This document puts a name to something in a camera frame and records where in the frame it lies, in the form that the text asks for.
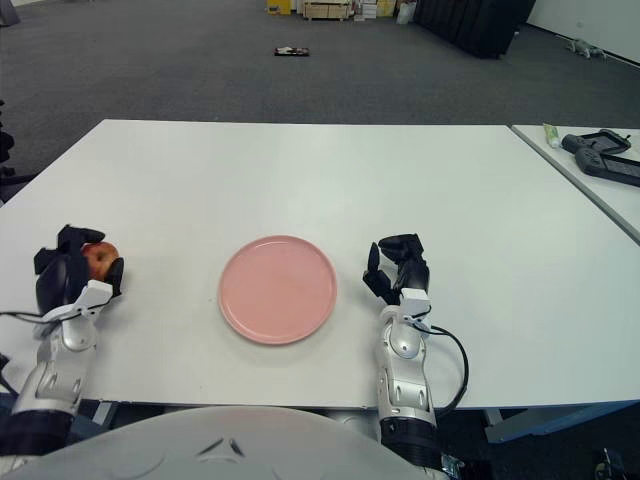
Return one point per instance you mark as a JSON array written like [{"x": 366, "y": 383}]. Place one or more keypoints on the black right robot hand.
[{"x": 415, "y": 272}]

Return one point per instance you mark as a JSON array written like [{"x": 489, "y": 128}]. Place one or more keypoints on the red yellow apple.
[{"x": 100, "y": 260}]

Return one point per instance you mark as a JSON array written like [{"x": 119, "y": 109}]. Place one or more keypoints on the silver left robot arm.
[{"x": 60, "y": 365}]

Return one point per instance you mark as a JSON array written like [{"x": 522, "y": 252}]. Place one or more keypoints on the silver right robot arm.
[{"x": 407, "y": 375}]

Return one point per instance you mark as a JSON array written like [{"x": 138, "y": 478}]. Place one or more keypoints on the pink round plate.
[{"x": 277, "y": 291}]

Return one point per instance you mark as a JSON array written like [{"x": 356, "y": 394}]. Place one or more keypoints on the green white tube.
[{"x": 551, "y": 135}]

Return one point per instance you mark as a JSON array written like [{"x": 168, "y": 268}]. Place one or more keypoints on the black handheld controller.
[{"x": 575, "y": 142}]

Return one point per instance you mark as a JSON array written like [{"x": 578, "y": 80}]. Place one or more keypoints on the dark grey handheld controller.
[{"x": 592, "y": 162}]

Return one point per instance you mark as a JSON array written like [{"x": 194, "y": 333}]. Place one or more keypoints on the black flat floor tray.
[{"x": 292, "y": 51}]

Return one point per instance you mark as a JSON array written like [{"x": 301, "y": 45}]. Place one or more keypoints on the black curtain partition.
[{"x": 475, "y": 25}]

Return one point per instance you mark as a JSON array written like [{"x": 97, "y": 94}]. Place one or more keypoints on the white bag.
[{"x": 405, "y": 14}]

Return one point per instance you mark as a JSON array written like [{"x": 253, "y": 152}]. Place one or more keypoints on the white stacked boxes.
[{"x": 375, "y": 9}]

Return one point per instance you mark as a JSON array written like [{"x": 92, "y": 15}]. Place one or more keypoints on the dark metal floor object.
[{"x": 606, "y": 465}]

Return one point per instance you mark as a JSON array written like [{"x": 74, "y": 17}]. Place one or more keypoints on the grey robot torso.
[{"x": 200, "y": 445}]

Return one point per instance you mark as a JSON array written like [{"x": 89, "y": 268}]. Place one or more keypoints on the wooden crate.
[{"x": 327, "y": 9}]

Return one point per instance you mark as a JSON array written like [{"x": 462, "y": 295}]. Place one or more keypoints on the grey quadruped robot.
[{"x": 585, "y": 49}]

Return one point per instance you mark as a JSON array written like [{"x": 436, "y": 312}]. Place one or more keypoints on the yellow box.
[{"x": 278, "y": 6}]

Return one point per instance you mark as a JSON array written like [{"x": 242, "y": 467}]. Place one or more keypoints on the black office chair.
[{"x": 6, "y": 145}]

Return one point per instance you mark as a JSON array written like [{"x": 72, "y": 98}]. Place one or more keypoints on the grey bin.
[{"x": 9, "y": 11}]

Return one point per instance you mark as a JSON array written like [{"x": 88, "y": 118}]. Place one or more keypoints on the grey-blue table frame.
[{"x": 550, "y": 417}]

